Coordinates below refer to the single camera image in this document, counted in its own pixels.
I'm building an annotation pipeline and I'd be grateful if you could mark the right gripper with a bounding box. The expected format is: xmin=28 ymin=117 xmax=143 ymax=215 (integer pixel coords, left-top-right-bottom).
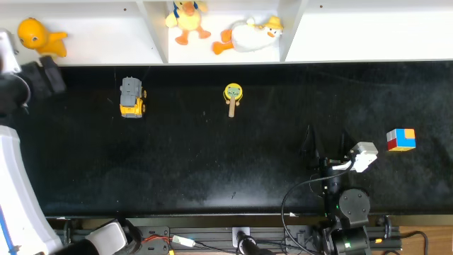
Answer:
xmin=299 ymin=123 xmax=357 ymax=171

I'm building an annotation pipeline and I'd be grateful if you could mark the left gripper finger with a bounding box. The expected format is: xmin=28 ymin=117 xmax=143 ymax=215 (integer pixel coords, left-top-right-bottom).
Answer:
xmin=38 ymin=55 xmax=67 ymax=94
xmin=20 ymin=62 xmax=50 ymax=101

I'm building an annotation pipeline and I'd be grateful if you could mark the yellow rubber duck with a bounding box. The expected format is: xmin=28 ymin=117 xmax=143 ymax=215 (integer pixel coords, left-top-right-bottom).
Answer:
xmin=16 ymin=17 xmax=69 ymax=59

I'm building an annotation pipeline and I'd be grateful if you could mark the many-coloured puzzle cube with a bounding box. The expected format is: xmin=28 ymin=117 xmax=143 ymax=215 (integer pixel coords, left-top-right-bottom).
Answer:
xmin=385 ymin=127 xmax=417 ymax=153

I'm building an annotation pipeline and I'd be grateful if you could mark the grey and yellow toy truck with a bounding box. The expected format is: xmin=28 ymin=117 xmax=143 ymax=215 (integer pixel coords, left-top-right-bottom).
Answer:
xmin=118 ymin=76 xmax=148 ymax=119

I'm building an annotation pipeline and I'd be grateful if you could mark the yellow rattle drum toy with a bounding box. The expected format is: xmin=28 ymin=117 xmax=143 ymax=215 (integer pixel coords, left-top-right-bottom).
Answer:
xmin=222 ymin=82 xmax=244 ymax=118

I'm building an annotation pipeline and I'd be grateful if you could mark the white shelf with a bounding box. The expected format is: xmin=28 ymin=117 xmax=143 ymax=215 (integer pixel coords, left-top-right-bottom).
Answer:
xmin=0 ymin=0 xmax=453 ymax=67

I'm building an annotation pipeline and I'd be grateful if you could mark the white plush duck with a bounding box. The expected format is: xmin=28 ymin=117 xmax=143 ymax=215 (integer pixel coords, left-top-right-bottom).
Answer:
xmin=212 ymin=15 xmax=285 ymax=56

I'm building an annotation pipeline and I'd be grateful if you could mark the yellow plush duck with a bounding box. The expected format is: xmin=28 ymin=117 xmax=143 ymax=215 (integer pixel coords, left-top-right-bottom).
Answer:
xmin=165 ymin=1 xmax=212 ymax=46

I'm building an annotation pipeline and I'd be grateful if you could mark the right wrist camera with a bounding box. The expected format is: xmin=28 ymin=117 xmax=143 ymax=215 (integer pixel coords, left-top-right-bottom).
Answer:
xmin=331 ymin=141 xmax=379 ymax=174

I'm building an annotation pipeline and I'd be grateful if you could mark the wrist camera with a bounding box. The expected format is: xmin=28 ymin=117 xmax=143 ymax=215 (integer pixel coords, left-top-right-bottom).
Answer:
xmin=331 ymin=141 xmax=379 ymax=174
xmin=0 ymin=29 xmax=22 ymax=75

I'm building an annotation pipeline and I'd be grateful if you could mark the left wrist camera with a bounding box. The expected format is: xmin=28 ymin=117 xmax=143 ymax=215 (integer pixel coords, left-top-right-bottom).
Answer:
xmin=0 ymin=29 xmax=22 ymax=75

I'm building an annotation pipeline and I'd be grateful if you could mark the black cable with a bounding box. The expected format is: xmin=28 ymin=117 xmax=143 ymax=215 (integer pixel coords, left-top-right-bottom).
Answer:
xmin=280 ymin=157 xmax=355 ymax=255

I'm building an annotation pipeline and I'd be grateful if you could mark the mounting rail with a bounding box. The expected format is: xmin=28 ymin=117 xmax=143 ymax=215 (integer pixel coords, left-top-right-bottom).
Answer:
xmin=45 ymin=216 xmax=430 ymax=255

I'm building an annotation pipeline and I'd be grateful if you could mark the blue cable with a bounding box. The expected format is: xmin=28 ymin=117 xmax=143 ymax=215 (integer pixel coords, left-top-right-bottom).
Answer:
xmin=0 ymin=204 xmax=17 ymax=255

